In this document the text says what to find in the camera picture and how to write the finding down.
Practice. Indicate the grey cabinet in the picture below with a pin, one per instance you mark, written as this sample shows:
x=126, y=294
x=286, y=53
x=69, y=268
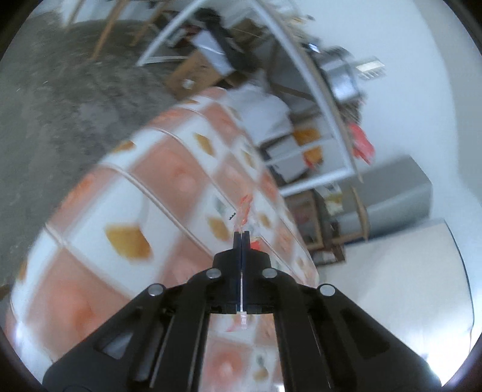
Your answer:
x=399, y=188

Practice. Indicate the white bag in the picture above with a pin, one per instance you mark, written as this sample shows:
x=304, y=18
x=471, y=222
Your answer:
x=263, y=109

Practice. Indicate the cardboard box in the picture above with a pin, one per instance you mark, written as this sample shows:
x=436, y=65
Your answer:
x=195, y=73

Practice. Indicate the low wooden shelf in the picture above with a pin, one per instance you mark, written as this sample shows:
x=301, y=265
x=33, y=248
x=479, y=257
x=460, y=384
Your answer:
x=320, y=226

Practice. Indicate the orange packet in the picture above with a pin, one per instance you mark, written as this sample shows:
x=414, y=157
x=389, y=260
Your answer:
x=309, y=145

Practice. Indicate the red and clear plastic wrapper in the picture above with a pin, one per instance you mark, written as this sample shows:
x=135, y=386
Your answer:
x=244, y=211

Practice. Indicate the white shelf rack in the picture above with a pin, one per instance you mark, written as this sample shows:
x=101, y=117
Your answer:
x=331, y=113

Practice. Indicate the table with orange patterned cloth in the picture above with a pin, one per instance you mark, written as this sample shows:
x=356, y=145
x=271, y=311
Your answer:
x=169, y=169

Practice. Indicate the red packet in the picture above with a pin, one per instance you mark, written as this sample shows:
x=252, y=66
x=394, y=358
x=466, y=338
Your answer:
x=361, y=145

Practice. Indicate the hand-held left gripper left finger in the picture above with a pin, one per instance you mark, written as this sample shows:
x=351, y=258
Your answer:
x=222, y=279

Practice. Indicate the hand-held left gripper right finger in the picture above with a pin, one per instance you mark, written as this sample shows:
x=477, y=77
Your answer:
x=258, y=279

